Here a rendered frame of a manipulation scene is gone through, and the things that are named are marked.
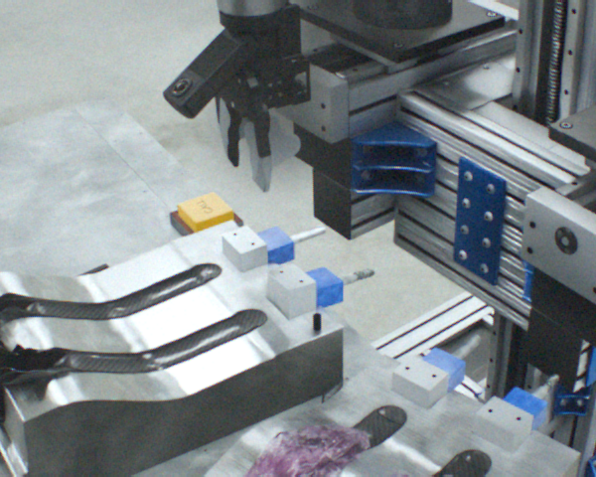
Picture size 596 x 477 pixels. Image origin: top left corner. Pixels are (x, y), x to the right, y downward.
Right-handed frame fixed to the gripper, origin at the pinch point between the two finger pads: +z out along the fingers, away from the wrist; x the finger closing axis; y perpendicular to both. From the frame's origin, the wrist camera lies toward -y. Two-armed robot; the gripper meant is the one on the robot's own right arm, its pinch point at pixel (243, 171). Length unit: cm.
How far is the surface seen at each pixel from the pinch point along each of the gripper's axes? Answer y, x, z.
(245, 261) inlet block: -1.9, -2.5, 10.6
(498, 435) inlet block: 6.7, -39.4, 14.0
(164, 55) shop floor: 95, 249, 101
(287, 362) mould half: -5.3, -17.6, 13.7
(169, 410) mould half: -19.8, -17.6, 13.7
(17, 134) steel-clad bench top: -10, 66, 21
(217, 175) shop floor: 70, 156, 101
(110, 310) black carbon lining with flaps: -18.5, 0.7, 12.9
